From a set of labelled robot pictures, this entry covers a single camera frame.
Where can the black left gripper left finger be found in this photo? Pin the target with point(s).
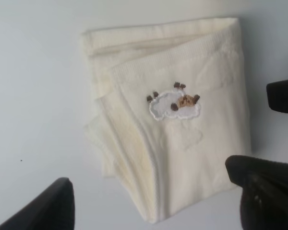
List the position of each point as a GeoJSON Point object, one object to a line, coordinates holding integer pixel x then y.
{"type": "Point", "coordinates": [53, 209]}

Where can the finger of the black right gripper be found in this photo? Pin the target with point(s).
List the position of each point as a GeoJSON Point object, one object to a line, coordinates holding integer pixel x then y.
{"type": "Point", "coordinates": [277, 95]}

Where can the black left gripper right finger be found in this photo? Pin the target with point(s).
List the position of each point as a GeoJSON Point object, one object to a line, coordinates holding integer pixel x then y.
{"type": "Point", "coordinates": [264, 199]}

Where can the cream white towel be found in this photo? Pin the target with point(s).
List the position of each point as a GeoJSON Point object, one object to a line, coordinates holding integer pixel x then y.
{"type": "Point", "coordinates": [172, 108]}

